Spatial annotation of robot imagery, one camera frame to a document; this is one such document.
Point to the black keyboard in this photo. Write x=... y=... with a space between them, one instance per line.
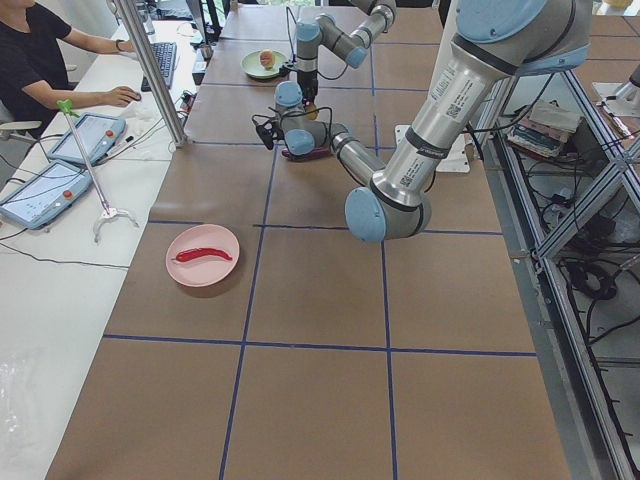
x=166 y=57

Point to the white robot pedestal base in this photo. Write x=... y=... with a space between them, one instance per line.
x=457 y=160

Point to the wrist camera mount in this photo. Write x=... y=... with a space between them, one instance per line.
x=287 y=68
x=267 y=129

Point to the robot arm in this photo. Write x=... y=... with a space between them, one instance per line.
x=351 y=48
x=483 y=43

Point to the person in black shirt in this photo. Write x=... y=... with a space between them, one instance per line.
x=33 y=72

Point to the red yellow pomegranate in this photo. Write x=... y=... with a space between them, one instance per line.
x=311 y=111

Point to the teach pendant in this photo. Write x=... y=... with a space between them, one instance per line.
x=98 y=133
x=45 y=196

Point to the pink plate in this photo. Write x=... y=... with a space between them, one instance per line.
x=208 y=270

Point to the stack of books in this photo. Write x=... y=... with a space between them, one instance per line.
x=545 y=130

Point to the reacher grabber tool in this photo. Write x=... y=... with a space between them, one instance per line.
x=109 y=212

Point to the red chili pepper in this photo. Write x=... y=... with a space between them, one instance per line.
x=201 y=252

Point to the upper teach pendant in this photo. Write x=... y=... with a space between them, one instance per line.
x=98 y=133

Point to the green plate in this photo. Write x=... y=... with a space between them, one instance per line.
x=252 y=68

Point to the purple eggplant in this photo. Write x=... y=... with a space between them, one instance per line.
x=314 y=154

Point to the peach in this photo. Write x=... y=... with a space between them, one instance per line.
x=267 y=59

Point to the aluminium frame post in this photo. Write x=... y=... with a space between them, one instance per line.
x=142 y=45

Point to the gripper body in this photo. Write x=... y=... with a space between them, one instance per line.
x=311 y=84

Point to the lower teach pendant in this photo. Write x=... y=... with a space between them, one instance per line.
x=45 y=196

